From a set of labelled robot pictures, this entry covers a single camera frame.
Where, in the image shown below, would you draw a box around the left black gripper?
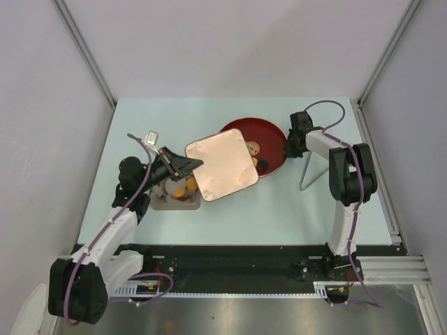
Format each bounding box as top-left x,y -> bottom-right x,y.
138,147 -> 203,193

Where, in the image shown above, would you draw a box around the round red lacquer tray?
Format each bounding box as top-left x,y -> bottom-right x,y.
221,117 -> 286,177

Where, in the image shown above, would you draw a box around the metal tongs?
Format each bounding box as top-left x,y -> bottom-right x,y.
299,153 -> 329,192

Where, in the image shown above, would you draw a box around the tan square tin box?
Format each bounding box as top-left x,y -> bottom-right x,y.
149,174 -> 201,211

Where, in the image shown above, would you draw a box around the tan square tin lid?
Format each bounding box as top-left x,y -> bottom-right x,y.
185,128 -> 259,202

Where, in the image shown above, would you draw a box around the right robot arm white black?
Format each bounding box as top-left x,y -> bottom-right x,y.
284,111 -> 378,280

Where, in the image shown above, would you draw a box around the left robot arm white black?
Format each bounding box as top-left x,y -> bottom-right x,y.
47,147 -> 203,327

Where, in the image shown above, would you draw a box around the black round cookie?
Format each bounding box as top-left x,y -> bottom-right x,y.
257,160 -> 268,172

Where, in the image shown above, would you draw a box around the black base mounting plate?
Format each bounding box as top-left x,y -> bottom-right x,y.
104,244 -> 409,294

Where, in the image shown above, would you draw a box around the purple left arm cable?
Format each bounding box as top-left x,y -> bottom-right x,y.
62,132 -> 174,327

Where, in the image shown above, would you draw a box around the white cable duct left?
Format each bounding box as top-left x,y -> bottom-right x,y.
113,282 -> 160,299

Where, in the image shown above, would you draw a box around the white cable duct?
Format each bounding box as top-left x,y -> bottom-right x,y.
113,282 -> 160,299
314,281 -> 353,299

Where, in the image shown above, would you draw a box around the white cable duct right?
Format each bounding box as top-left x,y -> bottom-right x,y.
314,281 -> 353,299

